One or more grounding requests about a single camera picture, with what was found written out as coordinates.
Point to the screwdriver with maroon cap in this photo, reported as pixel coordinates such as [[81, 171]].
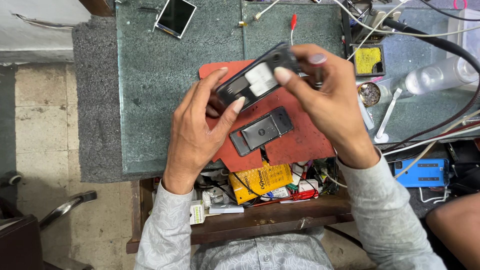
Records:
[[318, 60]]

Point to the person's grey patterned shirt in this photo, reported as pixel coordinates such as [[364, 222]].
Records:
[[262, 253]]

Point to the translucent plastic container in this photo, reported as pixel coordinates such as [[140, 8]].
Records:
[[468, 30]]

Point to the yellow padded packet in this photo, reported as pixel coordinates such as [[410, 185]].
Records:
[[262, 182]]

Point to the wooden drawer with parts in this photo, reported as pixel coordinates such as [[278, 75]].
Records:
[[258, 221]]

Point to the person's right hand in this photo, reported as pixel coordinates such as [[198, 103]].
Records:
[[333, 108]]

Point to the person's left hand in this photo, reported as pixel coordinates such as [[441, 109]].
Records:
[[191, 142]]

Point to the loose phone display screen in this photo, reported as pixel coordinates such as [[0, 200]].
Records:
[[175, 17]]

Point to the small yellow component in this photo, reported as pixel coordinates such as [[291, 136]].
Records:
[[243, 23]]

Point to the grey felt table cover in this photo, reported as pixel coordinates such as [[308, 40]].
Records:
[[95, 112]]

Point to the yellow cleaning sponge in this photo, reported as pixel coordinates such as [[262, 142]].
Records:
[[367, 60]]

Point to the white plastic pry tool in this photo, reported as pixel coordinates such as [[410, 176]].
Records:
[[388, 112]]

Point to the round metal flux tin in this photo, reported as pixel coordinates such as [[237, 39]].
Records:
[[369, 93]]

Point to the red alligator clip lead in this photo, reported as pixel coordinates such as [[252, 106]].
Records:
[[293, 21]]

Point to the white tube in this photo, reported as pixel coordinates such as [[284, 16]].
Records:
[[365, 112]]

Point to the black sponge holder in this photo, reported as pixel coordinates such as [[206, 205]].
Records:
[[382, 69]]

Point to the black phone back housing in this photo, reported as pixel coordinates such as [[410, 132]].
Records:
[[262, 131]]

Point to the red work mat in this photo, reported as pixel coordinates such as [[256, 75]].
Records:
[[300, 142]]

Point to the white and green box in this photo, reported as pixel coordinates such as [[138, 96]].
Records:
[[197, 213]]

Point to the blue phone case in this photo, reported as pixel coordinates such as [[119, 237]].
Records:
[[420, 173]]

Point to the flat white box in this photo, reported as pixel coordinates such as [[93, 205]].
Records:
[[226, 208]]

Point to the clear plastic bottle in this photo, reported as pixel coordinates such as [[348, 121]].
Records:
[[438, 75]]

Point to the dark phone body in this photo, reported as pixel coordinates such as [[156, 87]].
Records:
[[240, 88]]

